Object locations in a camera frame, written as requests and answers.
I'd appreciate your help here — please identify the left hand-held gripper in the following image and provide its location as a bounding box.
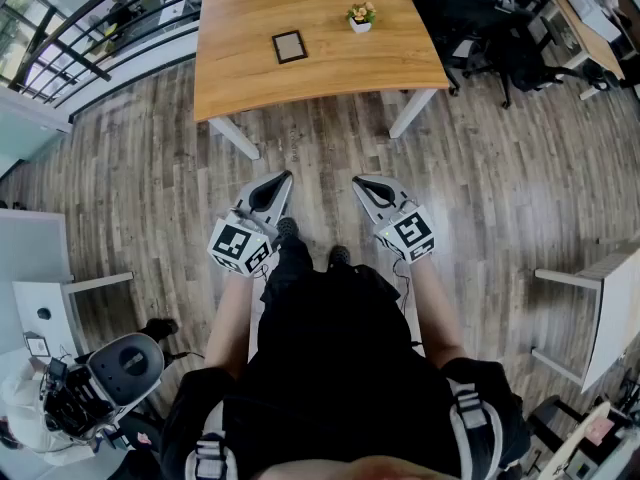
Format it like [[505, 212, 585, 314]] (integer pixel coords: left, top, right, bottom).
[[206, 169, 295, 276]]

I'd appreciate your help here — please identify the black metal railing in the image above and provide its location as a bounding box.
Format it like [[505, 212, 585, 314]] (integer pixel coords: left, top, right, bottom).
[[7, 0, 211, 112]]

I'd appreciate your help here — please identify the white table leg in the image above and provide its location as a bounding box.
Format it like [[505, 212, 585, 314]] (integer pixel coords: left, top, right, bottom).
[[208, 115, 261, 161], [388, 87, 439, 139]]

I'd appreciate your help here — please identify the person's black clothing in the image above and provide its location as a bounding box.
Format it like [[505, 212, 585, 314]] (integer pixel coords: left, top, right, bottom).
[[159, 235, 531, 480]]

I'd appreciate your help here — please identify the window with dark frame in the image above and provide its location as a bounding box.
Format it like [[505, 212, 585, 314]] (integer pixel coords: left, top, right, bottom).
[[0, 0, 59, 87]]

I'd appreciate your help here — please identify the person's grey shoulder strap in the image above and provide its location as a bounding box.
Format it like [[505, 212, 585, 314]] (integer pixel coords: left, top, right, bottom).
[[447, 377, 504, 480], [184, 400, 241, 480]]

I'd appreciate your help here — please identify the small framed card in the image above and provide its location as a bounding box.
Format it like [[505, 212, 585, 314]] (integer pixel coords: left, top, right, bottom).
[[24, 335, 51, 358]]

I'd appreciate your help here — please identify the person's right grey shoulder strap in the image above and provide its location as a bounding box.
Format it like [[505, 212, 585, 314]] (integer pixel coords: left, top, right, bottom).
[[447, 377, 504, 480]]

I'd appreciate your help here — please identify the person's right forearm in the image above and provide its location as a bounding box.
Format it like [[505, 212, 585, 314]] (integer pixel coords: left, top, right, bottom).
[[409, 255, 469, 369]]

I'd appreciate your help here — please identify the person's left forearm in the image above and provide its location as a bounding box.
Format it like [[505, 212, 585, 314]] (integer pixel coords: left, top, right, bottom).
[[203, 266, 256, 382]]

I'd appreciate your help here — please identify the person's left grey shoulder strap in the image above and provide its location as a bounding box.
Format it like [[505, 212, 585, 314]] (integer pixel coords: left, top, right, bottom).
[[184, 400, 241, 480]]

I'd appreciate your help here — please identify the black office chair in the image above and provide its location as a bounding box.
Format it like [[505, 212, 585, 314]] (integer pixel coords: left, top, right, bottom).
[[424, 0, 506, 97], [464, 12, 584, 109]]

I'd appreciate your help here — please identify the grey office chair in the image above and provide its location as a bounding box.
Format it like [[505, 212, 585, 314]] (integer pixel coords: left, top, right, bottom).
[[87, 332, 166, 419]]

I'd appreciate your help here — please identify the wooden desk with white legs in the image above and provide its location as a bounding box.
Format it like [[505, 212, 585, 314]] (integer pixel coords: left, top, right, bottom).
[[547, 0, 627, 102]]

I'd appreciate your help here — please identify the potted orange flower plant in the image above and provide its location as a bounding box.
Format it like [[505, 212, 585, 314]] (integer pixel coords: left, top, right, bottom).
[[345, 1, 378, 35]]

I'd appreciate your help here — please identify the black picture frame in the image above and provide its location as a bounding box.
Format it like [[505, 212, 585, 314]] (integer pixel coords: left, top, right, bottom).
[[271, 29, 309, 65]]

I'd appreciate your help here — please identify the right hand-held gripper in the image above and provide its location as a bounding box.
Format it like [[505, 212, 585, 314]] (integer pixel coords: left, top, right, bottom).
[[351, 174, 436, 265]]

